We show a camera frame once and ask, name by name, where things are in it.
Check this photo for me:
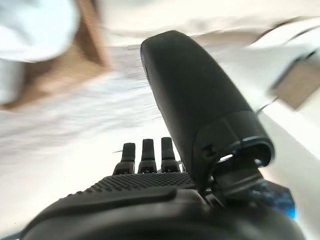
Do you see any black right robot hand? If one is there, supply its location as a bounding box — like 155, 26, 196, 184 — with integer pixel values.
22, 30, 306, 240

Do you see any grey patterned rug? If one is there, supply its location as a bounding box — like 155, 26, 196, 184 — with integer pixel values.
0, 46, 162, 152

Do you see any beige upholstered bed base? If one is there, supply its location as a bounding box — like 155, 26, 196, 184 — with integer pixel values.
107, 15, 320, 50

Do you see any white shirt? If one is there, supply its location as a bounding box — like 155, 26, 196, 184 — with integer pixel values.
0, 0, 81, 104

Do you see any bed with beige cover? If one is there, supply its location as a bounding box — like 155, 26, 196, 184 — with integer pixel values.
99, 0, 320, 33

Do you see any brown wicker basket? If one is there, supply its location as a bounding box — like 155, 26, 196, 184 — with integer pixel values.
4, 0, 114, 111

